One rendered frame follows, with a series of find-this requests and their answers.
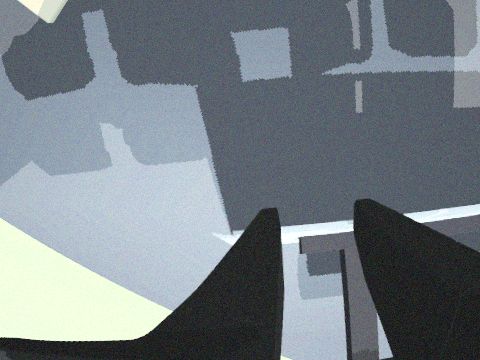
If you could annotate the cream tile with dark square mark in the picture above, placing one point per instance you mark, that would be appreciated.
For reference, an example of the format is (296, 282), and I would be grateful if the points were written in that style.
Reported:
(48, 10)

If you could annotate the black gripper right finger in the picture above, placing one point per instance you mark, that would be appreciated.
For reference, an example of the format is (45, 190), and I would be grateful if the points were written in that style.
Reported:
(425, 286)

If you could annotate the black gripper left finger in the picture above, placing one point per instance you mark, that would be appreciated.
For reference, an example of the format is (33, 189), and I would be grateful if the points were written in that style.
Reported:
(235, 314)

